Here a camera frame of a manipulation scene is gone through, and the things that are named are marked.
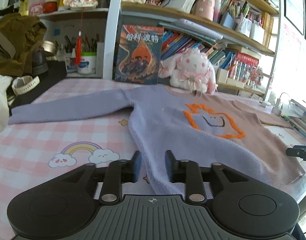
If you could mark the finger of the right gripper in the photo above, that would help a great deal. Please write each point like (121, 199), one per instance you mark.
(297, 151)

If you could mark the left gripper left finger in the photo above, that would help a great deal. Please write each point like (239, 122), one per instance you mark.
(115, 175)

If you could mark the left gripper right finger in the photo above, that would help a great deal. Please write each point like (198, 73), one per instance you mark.
(188, 173)

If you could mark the purple and pink sweater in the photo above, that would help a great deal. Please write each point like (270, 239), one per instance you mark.
(203, 128)

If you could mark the white charger plug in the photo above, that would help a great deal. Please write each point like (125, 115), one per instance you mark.
(276, 110)

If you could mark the white pink plush bunny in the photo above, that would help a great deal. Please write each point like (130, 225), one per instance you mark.
(190, 70)

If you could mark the white pen cup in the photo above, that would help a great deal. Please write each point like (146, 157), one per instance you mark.
(87, 63)

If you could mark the red box of books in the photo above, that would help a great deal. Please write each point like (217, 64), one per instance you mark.
(247, 59)

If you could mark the Harry Potter book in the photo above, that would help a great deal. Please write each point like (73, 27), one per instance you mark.
(139, 54)

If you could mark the red tassel ornament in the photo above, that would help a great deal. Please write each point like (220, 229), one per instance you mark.
(78, 46)

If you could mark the white wristwatch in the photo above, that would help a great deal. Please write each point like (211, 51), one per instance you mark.
(22, 85)

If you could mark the white cloth garment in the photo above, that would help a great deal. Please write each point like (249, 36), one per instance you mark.
(5, 82)

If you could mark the metal bowl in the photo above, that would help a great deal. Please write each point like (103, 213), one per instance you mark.
(49, 47)

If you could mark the white tablet device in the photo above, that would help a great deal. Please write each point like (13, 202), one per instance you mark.
(193, 27)

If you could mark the white wooden bookshelf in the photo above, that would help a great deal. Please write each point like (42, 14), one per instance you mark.
(152, 15)

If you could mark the pink cylindrical container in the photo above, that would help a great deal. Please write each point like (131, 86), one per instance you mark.
(205, 9)

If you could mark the olive brown jacket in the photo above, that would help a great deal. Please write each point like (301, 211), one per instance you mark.
(20, 36)

